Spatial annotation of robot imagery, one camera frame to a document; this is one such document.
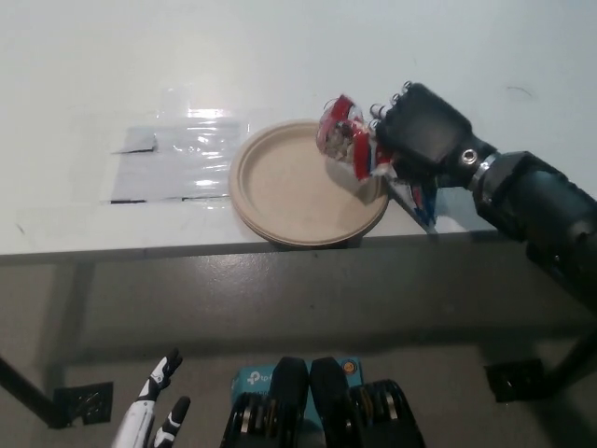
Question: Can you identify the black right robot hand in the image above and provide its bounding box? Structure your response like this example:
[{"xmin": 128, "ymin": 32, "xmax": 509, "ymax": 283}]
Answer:
[{"xmin": 368, "ymin": 81, "xmax": 498, "ymax": 188}]

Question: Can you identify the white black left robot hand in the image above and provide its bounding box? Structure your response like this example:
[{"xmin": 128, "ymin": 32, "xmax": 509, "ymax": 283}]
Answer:
[{"xmin": 113, "ymin": 347, "xmax": 191, "ymax": 448}]

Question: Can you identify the red blue sunflower seed bag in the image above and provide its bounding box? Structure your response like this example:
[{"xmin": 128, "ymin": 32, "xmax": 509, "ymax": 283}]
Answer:
[{"xmin": 316, "ymin": 92, "xmax": 439, "ymax": 234}]

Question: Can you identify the black table leg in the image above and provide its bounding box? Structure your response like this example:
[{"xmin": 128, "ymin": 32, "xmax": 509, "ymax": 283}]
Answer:
[
  {"xmin": 545, "ymin": 321, "xmax": 597, "ymax": 398},
  {"xmin": 0, "ymin": 354, "xmax": 66, "ymax": 430}
]

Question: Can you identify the teal router box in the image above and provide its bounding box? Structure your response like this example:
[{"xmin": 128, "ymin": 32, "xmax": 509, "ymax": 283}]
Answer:
[{"xmin": 231, "ymin": 357, "xmax": 363, "ymax": 448}]

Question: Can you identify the clear plastic sheet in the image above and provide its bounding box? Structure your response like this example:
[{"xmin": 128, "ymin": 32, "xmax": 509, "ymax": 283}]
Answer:
[{"xmin": 100, "ymin": 111, "xmax": 251, "ymax": 206}]

